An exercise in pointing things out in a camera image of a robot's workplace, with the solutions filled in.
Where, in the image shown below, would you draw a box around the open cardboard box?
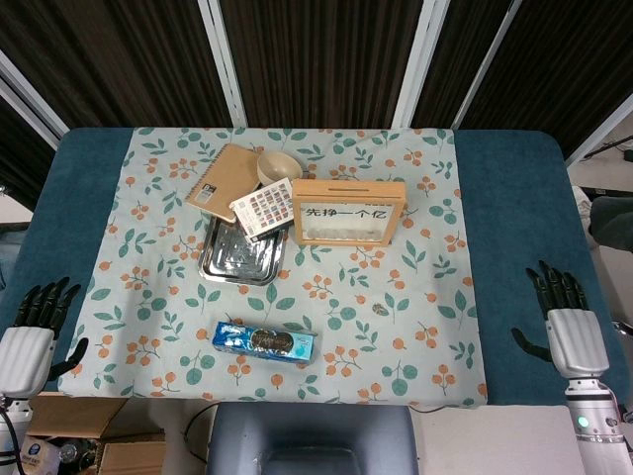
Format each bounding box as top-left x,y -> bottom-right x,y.
23,393 -> 167,475

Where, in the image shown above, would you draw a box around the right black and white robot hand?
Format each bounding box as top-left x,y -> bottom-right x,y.
511,260 -> 610,380

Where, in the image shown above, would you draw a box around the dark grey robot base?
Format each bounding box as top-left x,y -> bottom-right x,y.
205,401 -> 419,475

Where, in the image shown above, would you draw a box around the stainless steel tray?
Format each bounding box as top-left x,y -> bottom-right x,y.
197,215 -> 289,287

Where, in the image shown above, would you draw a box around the blue cookie box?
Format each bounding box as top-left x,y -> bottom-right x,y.
212,320 -> 318,367

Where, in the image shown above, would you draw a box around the kraft spiral notebook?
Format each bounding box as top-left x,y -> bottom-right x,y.
185,142 -> 263,224

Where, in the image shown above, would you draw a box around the teal table cover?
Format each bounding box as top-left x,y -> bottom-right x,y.
0,127 -> 625,408

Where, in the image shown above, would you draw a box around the dark folding screen white frame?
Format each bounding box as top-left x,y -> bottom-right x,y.
0,0 -> 633,172

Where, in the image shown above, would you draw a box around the floral leaf print tablecloth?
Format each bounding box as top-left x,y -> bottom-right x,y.
57,126 -> 491,410

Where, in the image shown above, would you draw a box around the thin black floor cable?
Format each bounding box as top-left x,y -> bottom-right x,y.
183,403 -> 220,462

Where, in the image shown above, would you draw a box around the beige bowl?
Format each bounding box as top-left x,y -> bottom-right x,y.
256,150 -> 304,189

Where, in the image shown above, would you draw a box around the colourful card pack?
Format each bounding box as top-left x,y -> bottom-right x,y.
230,177 -> 296,243

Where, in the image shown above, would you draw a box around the white package blue logo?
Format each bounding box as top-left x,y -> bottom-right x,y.
22,437 -> 56,472

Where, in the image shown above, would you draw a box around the wooden framed money box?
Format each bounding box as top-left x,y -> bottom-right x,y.
290,178 -> 408,246

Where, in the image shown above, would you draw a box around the small cardboard box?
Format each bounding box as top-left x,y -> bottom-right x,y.
101,439 -> 167,475

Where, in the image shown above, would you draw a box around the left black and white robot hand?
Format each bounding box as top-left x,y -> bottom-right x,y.
0,276 -> 90,397

